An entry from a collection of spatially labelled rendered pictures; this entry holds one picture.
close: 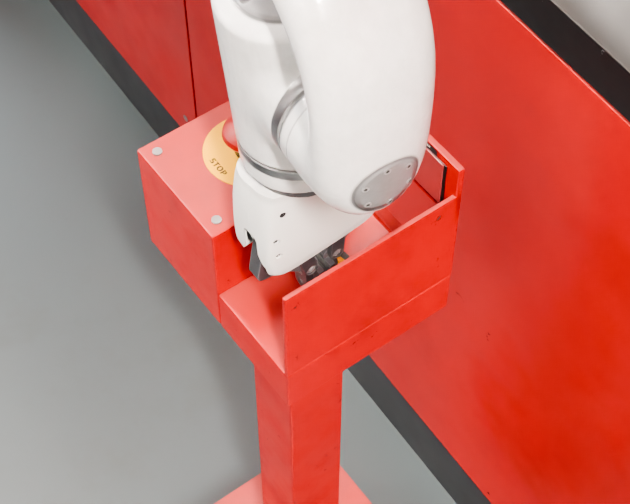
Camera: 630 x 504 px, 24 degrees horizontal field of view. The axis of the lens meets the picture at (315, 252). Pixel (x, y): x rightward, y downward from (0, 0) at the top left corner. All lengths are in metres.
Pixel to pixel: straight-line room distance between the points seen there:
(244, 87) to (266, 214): 0.13
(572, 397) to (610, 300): 0.18
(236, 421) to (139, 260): 0.29
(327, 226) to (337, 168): 0.21
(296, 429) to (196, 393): 0.57
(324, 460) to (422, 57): 0.72
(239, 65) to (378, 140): 0.11
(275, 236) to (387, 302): 0.15
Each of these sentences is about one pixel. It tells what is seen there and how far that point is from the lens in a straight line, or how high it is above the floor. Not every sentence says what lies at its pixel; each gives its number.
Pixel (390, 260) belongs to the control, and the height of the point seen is 0.78.
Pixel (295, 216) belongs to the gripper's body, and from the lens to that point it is 0.99.
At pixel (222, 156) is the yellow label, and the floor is 0.78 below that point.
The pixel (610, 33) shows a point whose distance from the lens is 1.11.
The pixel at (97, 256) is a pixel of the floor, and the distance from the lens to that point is 2.05.
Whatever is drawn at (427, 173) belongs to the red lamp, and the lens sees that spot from 1.09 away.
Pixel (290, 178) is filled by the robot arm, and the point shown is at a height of 0.91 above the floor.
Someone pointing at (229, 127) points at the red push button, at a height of 0.81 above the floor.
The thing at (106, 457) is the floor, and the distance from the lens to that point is 1.88.
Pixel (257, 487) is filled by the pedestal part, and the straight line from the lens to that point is 1.71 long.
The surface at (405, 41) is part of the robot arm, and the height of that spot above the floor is 1.08.
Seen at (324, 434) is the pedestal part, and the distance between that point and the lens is 1.41.
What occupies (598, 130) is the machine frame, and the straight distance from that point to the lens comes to 1.15.
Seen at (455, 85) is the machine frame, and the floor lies 0.69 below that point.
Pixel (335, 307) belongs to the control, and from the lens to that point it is 1.07.
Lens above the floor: 1.66
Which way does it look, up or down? 55 degrees down
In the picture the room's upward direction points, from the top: straight up
